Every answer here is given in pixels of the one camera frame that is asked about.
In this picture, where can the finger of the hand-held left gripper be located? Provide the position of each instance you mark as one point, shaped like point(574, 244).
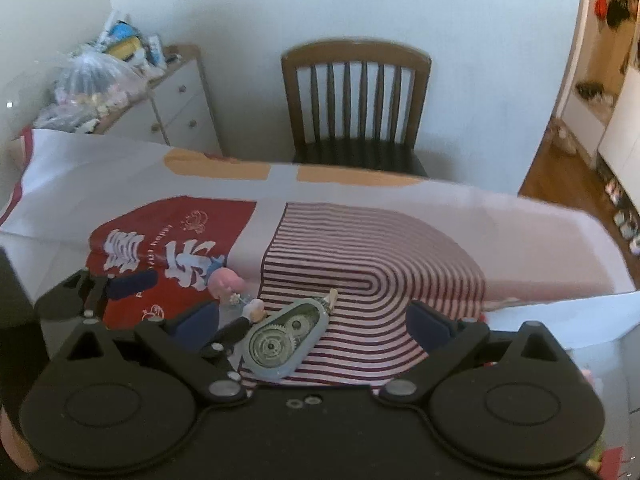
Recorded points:
point(232, 334)
point(132, 283)

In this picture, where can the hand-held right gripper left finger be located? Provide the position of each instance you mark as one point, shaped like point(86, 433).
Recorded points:
point(195, 327)

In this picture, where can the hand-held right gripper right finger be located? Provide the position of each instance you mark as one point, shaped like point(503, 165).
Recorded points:
point(430, 327)

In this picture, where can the grey correction tape dispenser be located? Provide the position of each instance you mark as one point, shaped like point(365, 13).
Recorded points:
point(280, 345)

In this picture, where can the pink-haired toy figure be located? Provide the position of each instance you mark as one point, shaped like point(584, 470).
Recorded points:
point(222, 282)

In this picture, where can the red cardboard box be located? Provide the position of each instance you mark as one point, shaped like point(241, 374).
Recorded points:
point(600, 320)

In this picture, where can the white cardboard box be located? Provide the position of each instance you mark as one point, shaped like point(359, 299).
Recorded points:
point(375, 210)

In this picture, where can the white drawer cabinet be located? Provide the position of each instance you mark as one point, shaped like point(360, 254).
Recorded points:
point(185, 105)

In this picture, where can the clear plastic bag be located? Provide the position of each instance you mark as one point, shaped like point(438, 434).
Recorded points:
point(95, 80)

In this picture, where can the row of shoes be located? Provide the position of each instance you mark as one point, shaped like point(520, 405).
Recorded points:
point(625, 220)

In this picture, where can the white tube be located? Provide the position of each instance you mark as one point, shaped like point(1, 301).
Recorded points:
point(156, 52)

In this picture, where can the blue and yellow package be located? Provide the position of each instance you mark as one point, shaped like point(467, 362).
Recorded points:
point(125, 42)

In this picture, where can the brown wooden chair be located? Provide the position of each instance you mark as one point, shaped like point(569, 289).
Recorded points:
point(355, 60)

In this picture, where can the black item on bench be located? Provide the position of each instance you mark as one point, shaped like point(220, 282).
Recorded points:
point(590, 91)

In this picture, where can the black hanging bag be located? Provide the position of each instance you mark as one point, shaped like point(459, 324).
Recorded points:
point(620, 10)

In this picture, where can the white wall cabinet unit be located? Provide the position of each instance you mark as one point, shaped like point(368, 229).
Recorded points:
point(620, 125)

